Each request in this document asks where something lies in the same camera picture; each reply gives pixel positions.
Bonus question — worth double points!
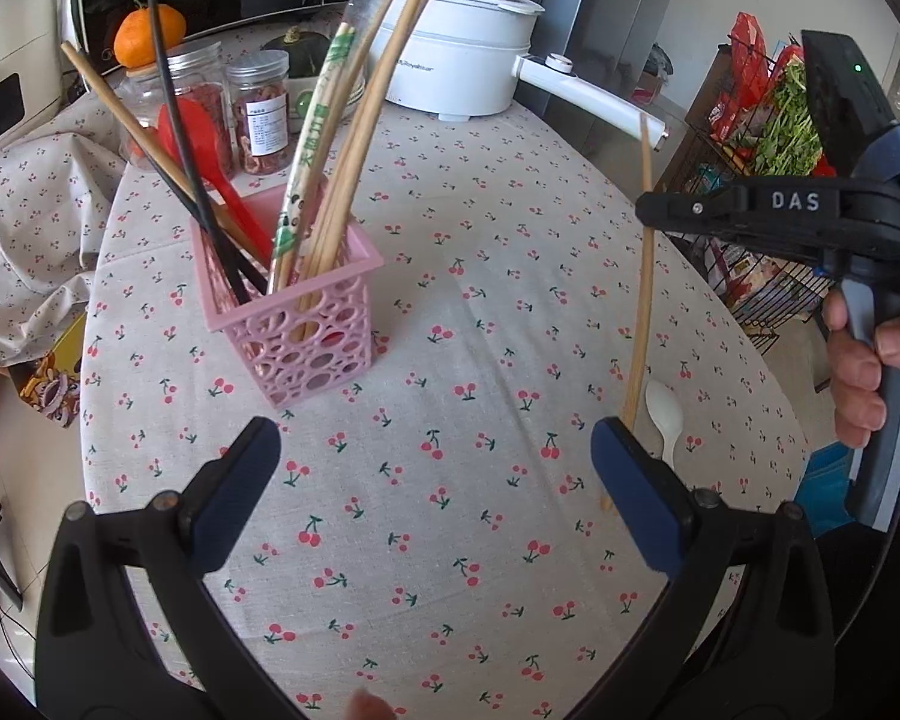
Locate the pink perforated utensil basket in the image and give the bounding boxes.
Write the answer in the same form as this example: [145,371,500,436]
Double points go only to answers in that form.
[191,221,383,410]

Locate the red plastic spoon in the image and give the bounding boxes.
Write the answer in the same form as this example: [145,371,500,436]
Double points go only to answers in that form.
[175,96,272,265]

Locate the black chopstick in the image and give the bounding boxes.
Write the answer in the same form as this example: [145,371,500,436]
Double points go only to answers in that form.
[142,0,253,308]

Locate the disposable chopsticks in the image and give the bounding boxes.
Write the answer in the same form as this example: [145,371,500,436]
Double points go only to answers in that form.
[268,0,391,294]

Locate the right hand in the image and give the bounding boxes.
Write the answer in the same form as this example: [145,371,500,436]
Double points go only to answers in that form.
[823,289,900,449]

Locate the white plastic spoon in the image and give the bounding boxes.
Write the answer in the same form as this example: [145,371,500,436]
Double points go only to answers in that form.
[644,380,685,468]

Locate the blue plastic stool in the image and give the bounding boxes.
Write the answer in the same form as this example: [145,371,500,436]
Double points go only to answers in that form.
[793,442,854,539]

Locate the yellow cardboard box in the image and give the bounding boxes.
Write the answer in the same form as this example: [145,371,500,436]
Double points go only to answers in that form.
[9,316,86,427]

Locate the cherry print tablecloth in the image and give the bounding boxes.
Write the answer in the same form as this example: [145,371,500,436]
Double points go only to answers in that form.
[0,13,812,720]

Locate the grey refrigerator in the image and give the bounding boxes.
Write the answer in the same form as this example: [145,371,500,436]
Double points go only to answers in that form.
[494,0,693,122]

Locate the green small jar lid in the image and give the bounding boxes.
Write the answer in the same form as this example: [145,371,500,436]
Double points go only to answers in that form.
[290,89,313,121]

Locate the white electric pot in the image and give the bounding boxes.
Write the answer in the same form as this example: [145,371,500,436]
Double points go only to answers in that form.
[386,0,668,146]

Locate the glass jar with tomatoes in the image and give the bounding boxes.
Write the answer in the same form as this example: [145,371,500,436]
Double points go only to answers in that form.
[116,47,198,169]

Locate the jar of dried snacks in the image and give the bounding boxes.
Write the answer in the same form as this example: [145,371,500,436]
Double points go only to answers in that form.
[226,49,290,176]

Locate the jar of red goji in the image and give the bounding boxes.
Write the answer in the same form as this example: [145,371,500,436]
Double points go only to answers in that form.
[169,39,235,179]

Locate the dark green pumpkin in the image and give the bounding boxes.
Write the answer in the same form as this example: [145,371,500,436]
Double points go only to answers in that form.
[261,26,331,78]

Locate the orange tangerine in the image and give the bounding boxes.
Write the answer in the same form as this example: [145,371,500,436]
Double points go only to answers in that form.
[113,0,187,70]

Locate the black wire vegetable rack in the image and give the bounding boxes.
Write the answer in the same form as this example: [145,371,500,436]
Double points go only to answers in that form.
[658,11,834,353]

